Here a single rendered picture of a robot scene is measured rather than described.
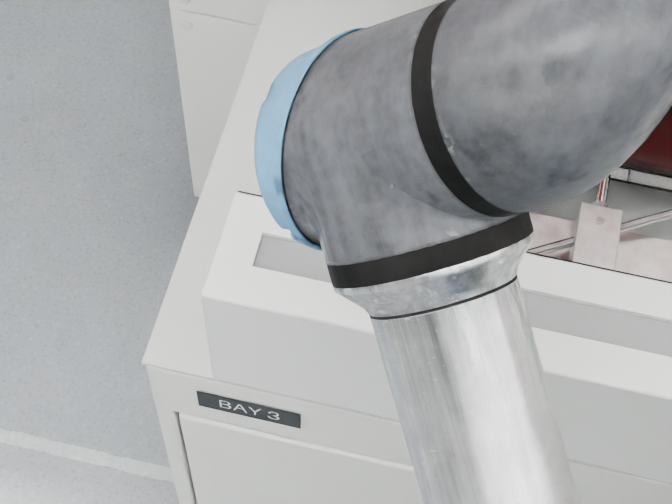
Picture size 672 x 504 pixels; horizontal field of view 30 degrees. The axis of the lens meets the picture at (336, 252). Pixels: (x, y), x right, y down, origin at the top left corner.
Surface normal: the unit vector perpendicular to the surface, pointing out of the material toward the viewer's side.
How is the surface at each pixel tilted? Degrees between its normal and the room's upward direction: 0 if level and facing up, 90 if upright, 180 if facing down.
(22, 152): 0
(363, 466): 90
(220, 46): 90
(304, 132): 55
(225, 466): 90
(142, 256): 0
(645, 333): 0
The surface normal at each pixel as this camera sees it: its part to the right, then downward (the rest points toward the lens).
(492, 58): -0.40, -0.11
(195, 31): -0.23, 0.83
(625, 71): 0.29, 0.26
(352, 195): -0.52, 0.24
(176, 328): 0.03, -0.51
